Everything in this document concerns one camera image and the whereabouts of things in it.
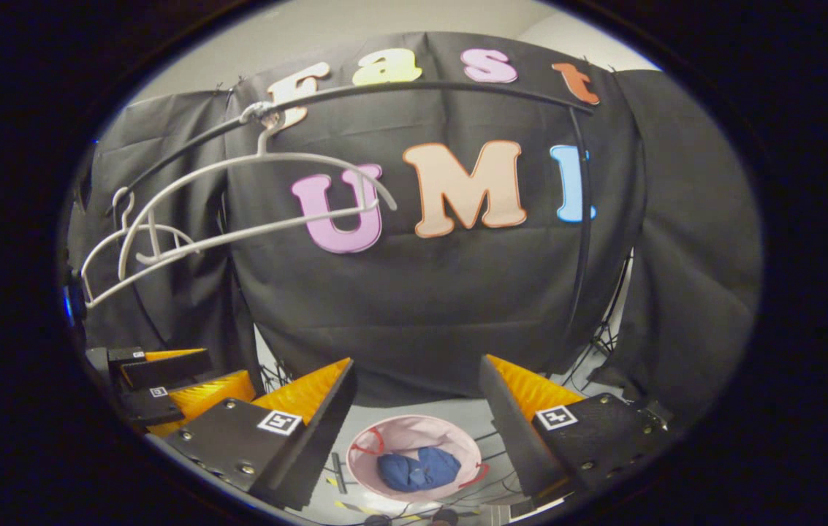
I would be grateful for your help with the black clothes rail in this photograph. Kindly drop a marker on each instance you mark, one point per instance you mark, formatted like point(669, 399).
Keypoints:
point(457, 85)

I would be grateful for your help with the black backdrop cloth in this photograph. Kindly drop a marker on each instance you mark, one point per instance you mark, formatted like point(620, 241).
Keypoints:
point(421, 314)

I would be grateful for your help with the white hanger with taped hook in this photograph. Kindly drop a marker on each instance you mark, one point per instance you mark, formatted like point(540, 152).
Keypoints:
point(289, 154)

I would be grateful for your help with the white plastic hanger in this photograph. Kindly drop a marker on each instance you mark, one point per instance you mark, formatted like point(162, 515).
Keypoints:
point(143, 228)

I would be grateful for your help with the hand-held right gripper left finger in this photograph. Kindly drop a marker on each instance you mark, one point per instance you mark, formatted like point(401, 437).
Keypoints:
point(326, 424)

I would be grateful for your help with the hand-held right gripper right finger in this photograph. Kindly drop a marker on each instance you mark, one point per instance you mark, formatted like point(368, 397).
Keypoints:
point(512, 431)

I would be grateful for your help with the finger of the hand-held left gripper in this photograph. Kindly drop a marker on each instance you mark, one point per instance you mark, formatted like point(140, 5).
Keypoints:
point(143, 405)
point(165, 369)

